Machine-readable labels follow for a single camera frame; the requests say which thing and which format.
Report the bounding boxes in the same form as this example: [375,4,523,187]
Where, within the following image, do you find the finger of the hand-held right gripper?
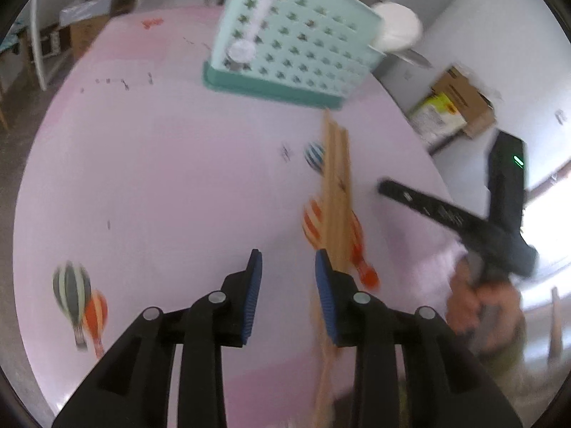
[378,179,490,236]

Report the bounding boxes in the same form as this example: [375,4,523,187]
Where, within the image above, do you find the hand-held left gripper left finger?
[52,249,264,428]

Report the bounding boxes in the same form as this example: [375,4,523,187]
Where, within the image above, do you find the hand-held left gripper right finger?
[314,250,522,428]

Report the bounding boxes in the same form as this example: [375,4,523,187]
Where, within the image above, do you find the bunch of wooden chopsticks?
[311,0,409,428]

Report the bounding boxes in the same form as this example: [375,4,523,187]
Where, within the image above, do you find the teal star-holed utensil holder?
[203,0,385,111]

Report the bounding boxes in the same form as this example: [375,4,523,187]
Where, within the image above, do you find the person's right hand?
[446,261,527,354]

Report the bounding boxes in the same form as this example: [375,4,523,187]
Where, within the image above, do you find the green printed box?
[409,93,468,149]

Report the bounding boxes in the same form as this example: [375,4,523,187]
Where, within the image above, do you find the brown cardboard box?
[430,66,497,140]

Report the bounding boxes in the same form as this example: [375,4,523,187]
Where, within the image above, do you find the white ceramic spoon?
[370,2,424,52]

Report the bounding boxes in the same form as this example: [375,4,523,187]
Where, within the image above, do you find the grey flat box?
[59,0,113,26]

